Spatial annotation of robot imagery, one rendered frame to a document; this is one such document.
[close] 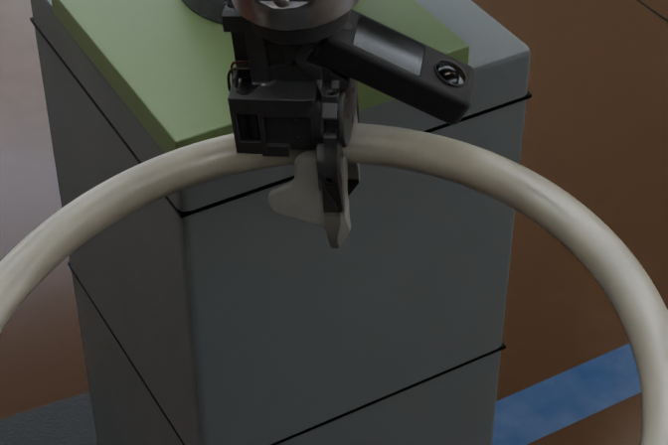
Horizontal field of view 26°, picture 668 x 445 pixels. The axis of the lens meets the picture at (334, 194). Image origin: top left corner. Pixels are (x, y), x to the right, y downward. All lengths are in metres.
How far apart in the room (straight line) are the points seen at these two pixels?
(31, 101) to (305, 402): 1.46
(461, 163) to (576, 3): 2.22
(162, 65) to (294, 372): 0.38
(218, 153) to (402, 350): 0.63
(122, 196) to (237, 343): 0.47
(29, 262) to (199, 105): 0.36
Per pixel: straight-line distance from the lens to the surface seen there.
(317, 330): 1.55
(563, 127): 2.85
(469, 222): 1.58
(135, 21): 1.47
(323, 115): 1.01
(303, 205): 1.08
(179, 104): 1.34
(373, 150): 1.06
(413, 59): 1.02
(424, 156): 1.05
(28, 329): 2.43
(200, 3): 1.46
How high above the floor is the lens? 1.65
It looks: 39 degrees down
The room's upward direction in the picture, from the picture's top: straight up
